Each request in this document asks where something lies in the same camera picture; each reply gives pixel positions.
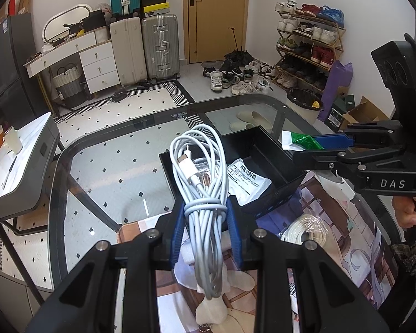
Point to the white ribbed bin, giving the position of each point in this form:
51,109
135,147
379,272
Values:
103,35

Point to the person's patterned clothing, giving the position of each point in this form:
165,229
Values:
412,267

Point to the woven laundry basket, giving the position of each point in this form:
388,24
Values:
67,86

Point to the plain black shoe box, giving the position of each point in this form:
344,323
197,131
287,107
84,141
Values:
154,0

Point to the silver suitcase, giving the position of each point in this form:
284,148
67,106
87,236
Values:
159,29

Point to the dark green box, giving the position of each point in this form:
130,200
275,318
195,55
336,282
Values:
343,103

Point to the green foil packet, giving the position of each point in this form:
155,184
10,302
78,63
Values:
303,141

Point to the tan wooden door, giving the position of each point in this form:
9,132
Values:
215,24

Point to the purple bag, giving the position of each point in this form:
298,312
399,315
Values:
336,86

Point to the white plastic bag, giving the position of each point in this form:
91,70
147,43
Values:
104,9

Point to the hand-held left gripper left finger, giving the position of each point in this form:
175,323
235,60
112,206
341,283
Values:
178,239

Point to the black handbag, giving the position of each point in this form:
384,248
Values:
93,20

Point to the shoe rack with shoes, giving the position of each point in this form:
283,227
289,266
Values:
322,55

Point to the dark woven wastebasket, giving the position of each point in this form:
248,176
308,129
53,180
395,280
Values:
300,105

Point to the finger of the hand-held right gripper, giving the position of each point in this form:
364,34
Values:
319,161
332,141

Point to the white grey coffee table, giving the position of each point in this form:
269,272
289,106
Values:
31,152

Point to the grey refrigerator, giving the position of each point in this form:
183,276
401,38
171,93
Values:
10,59

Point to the black umbrella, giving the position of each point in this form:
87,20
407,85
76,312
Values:
235,55

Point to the white cup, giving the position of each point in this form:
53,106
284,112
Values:
13,142

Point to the black labelled box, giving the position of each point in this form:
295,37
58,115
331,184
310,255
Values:
336,118

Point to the white dresser desk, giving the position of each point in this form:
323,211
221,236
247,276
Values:
97,66

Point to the open cardboard box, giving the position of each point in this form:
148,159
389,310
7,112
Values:
367,109

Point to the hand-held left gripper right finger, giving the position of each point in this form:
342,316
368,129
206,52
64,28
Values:
235,236

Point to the white medicine packet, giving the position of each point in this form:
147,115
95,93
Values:
246,180

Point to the sneakers pile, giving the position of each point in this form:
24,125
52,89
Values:
216,79

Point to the beige suitcase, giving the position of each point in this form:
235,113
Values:
128,52

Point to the oval white mirror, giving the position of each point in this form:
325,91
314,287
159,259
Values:
66,17

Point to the black cardboard box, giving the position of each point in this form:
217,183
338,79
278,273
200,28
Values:
263,145

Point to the printed desk mat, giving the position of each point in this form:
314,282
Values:
350,249

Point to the wooden shoe rack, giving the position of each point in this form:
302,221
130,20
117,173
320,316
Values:
340,40

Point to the beige slipper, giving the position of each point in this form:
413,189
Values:
254,118
241,126

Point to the red paper bag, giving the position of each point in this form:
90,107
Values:
13,7

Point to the person's right hand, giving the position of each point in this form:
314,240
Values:
405,213

